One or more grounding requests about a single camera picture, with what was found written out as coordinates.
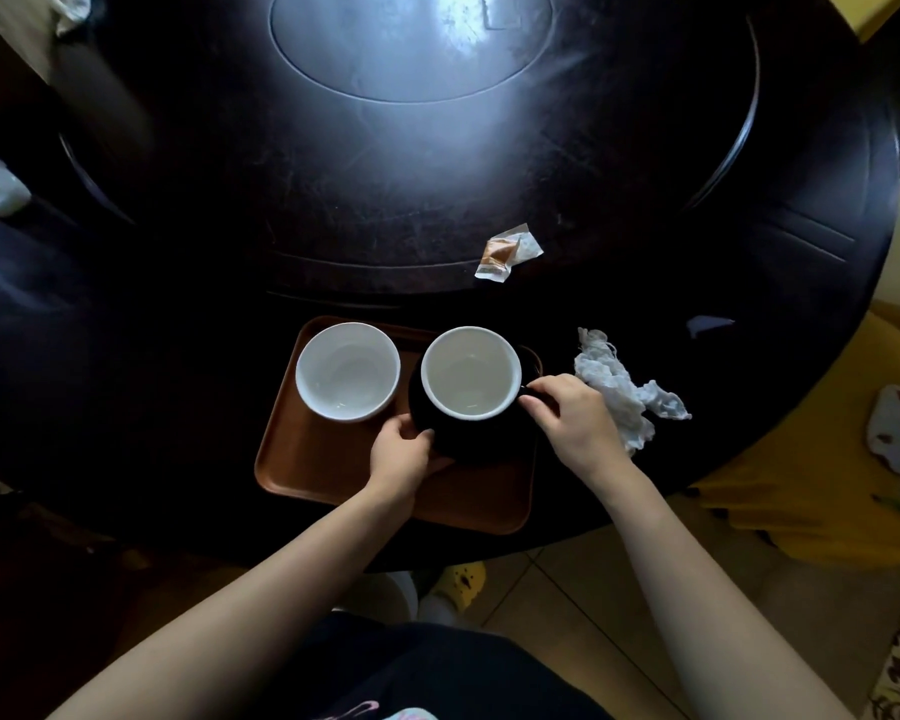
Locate person's left hand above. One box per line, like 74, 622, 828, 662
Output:
366, 413, 456, 512

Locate person's right hand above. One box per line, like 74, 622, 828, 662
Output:
517, 373, 634, 485

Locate black cup with white inside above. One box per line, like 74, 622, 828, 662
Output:
408, 325, 550, 467

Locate person's left forearm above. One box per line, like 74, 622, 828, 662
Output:
45, 483, 420, 720

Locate person's right forearm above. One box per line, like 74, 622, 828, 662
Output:
591, 455, 860, 720

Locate crumpled white tissue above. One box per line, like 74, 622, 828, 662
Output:
573, 327, 693, 459

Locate brown tray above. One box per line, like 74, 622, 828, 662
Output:
253, 315, 546, 537

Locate clear snack wrapper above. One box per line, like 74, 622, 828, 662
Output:
474, 222, 546, 285

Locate yellow slipper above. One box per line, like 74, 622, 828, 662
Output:
426, 561, 489, 616

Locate person's dark trousers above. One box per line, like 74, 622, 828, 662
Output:
251, 611, 618, 720

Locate dark round turntable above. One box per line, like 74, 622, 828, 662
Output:
58, 0, 763, 295

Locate yellow seat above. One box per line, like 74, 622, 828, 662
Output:
688, 305, 900, 569

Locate yellow box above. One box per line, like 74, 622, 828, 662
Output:
842, 0, 900, 43

